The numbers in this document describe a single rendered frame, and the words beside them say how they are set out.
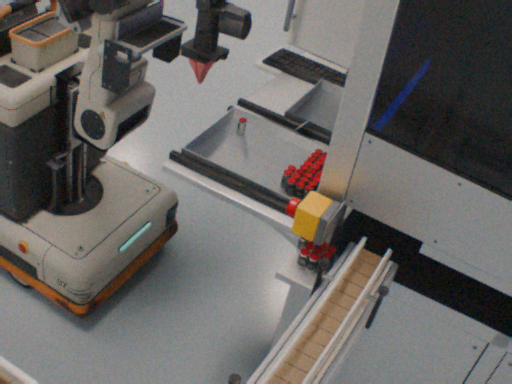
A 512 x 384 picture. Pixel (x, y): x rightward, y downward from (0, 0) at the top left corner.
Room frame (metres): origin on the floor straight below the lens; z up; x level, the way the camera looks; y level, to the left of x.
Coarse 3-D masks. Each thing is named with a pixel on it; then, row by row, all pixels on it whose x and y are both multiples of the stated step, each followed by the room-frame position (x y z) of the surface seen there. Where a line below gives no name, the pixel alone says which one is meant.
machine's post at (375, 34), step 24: (384, 0) 1.18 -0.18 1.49; (360, 24) 1.19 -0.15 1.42; (384, 24) 1.17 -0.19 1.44; (360, 48) 1.18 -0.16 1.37; (384, 48) 1.17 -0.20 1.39; (360, 72) 1.18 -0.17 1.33; (360, 96) 1.18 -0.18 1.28; (336, 120) 1.19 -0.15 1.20; (360, 120) 1.17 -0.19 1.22; (336, 144) 1.18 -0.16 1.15; (360, 144) 1.17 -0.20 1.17; (336, 168) 1.18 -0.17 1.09; (336, 192) 1.17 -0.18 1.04; (288, 312) 1.18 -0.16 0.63
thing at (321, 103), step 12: (324, 84) 1.89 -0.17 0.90; (312, 96) 1.84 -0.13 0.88; (324, 96) 1.85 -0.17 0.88; (336, 96) 1.87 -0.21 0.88; (288, 108) 1.68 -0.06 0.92; (300, 108) 1.75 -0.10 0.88; (312, 108) 1.76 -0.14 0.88; (324, 108) 1.78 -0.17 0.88; (336, 108) 1.80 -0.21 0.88; (300, 120) 1.64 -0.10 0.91; (312, 120) 1.70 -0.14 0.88; (324, 120) 1.71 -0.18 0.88; (324, 132) 1.61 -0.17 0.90
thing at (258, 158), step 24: (216, 120) 1.54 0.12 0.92; (264, 120) 1.59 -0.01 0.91; (192, 144) 1.43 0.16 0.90; (216, 144) 1.48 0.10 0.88; (240, 144) 1.50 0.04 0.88; (264, 144) 1.52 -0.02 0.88; (288, 144) 1.55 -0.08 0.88; (312, 144) 1.54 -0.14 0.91; (216, 168) 1.35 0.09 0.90; (240, 168) 1.40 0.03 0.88; (264, 168) 1.42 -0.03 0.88; (264, 192) 1.30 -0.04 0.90
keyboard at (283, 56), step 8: (272, 56) 2.16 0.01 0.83; (280, 56) 2.17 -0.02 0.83; (288, 56) 2.19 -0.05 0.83; (296, 56) 2.20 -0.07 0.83; (272, 64) 2.12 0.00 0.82; (280, 64) 2.12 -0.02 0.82; (288, 64) 2.13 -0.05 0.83; (296, 64) 2.14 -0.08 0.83; (304, 64) 2.15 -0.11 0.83; (312, 64) 2.16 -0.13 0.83; (320, 64) 2.18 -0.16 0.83; (304, 72) 2.09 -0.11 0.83; (312, 72) 2.10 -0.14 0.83; (320, 72) 2.11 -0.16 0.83; (328, 72) 2.13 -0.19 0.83; (336, 72) 2.14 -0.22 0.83; (328, 80) 2.07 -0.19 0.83; (336, 80) 2.08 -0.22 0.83; (344, 80) 2.09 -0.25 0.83
